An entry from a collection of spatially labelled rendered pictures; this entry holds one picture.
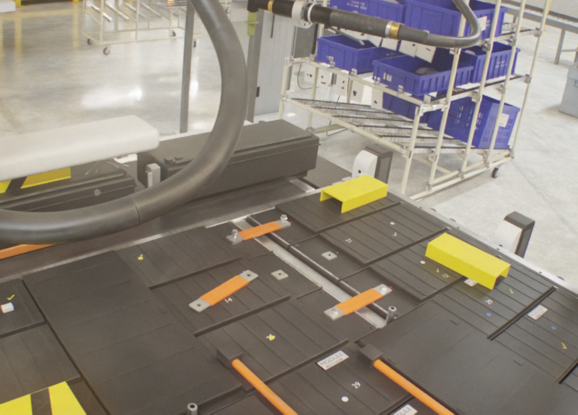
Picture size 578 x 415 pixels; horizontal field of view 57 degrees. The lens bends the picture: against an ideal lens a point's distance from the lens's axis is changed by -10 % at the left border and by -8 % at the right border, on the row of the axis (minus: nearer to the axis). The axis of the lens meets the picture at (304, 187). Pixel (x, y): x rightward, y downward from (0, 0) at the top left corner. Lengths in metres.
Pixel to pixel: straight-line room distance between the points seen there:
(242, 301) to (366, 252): 0.30
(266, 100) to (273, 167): 3.64
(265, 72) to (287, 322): 4.07
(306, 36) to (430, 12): 2.45
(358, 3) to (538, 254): 1.95
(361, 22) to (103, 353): 0.95
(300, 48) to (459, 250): 4.72
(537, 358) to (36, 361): 0.79
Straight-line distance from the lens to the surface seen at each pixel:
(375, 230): 1.26
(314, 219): 1.27
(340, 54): 3.79
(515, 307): 1.13
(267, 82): 4.96
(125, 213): 0.52
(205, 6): 0.68
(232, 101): 0.61
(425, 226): 1.32
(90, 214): 0.52
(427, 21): 3.55
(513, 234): 1.42
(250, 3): 1.59
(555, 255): 3.67
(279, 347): 0.91
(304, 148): 1.42
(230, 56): 0.65
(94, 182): 1.16
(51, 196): 1.12
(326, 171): 1.82
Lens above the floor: 1.60
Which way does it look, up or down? 25 degrees down
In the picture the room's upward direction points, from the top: 7 degrees clockwise
